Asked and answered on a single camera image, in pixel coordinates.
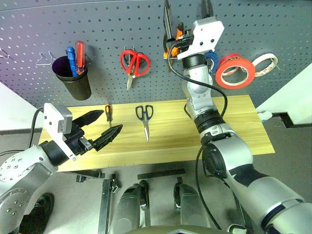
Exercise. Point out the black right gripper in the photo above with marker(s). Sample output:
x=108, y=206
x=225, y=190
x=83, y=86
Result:
x=185, y=39

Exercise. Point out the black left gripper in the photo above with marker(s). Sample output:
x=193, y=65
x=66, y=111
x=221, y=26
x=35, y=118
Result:
x=78, y=142

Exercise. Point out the wide red tape roll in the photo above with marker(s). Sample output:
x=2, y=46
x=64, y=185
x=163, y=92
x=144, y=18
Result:
x=220, y=73

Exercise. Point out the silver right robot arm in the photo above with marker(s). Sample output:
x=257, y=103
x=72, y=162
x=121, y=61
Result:
x=234, y=156

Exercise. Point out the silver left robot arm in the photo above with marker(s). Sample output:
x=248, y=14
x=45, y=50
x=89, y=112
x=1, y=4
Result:
x=19, y=165

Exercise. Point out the black plastic cup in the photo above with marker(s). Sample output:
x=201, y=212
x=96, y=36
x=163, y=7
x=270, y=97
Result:
x=78, y=87

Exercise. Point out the black table crossbar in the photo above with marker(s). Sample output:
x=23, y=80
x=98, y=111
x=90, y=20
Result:
x=85, y=173

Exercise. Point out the blue tape roll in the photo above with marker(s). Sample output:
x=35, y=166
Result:
x=214, y=58

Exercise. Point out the thin red tape roll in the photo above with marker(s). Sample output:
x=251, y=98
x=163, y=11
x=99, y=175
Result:
x=230, y=57

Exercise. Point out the metal scissors hook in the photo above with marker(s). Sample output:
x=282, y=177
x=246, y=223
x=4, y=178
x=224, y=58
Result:
x=129, y=48

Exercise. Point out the black floor strip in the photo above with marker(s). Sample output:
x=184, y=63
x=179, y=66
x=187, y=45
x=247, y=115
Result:
x=161, y=174

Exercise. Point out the grey metal table leg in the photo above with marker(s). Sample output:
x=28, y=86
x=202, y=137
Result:
x=104, y=207

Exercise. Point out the grey rounded robot leg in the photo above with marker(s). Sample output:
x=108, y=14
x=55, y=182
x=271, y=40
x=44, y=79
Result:
x=191, y=204
x=129, y=204

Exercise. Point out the dark grey perforated pegboard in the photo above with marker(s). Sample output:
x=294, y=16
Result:
x=97, y=24

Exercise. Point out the white tape roll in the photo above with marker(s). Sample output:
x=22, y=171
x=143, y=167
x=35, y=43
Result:
x=268, y=65

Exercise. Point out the white blue table edge clip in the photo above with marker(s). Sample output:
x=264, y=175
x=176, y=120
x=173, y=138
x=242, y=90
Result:
x=265, y=115

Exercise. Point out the grey robot torso edge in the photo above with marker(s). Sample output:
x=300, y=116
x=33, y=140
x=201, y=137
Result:
x=178, y=230

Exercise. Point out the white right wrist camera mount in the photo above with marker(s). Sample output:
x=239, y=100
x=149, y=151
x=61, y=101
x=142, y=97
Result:
x=207, y=34

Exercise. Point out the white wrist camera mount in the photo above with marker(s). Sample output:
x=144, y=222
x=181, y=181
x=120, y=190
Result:
x=52, y=122
x=207, y=34

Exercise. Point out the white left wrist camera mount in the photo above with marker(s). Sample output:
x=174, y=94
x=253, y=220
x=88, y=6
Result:
x=52, y=122

